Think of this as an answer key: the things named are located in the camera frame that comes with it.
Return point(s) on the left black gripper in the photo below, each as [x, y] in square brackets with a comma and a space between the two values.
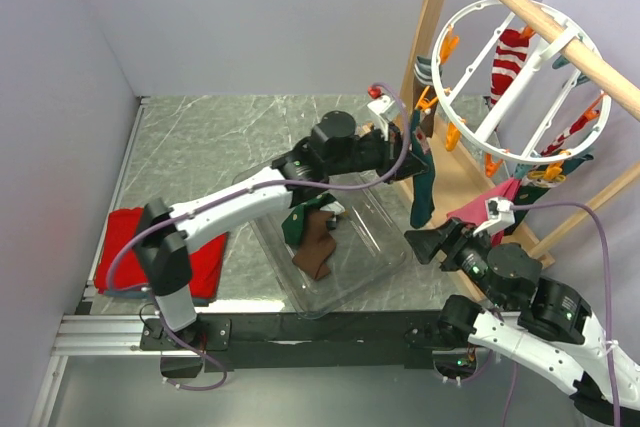
[391, 146]

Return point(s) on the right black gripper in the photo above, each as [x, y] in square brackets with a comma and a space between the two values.
[448, 238]

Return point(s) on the teal santa sock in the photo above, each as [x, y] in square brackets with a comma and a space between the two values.
[423, 203]

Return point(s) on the brown sock grey cuff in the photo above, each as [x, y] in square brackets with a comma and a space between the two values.
[316, 247]

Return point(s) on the green dotted duck sock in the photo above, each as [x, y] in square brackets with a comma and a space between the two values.
[294, 224]

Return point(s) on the red white striped sock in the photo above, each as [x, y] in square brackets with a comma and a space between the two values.
[509, 58]

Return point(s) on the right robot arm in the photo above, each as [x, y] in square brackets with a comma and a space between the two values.
[555, 333]

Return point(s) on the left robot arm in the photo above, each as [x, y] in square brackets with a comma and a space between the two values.
[166, 236]

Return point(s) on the white round clip hanger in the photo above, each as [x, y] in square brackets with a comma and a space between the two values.
[545, 51]

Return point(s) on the pink towel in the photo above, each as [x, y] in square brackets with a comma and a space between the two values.
[474, 212]

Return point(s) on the clear plastic bin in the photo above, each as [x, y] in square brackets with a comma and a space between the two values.
[370, 248]

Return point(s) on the red folded cloth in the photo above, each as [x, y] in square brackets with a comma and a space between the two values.
[129, 277]

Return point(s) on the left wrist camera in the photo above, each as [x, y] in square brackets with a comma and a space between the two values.
[383, 110]

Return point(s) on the wooden drying rack frame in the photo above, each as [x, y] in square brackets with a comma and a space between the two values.
[558, 34]

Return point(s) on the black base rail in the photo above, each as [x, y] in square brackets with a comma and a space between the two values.
[340, 339]

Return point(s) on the aluminium frame rail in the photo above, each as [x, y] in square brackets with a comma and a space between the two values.
[159, 161]

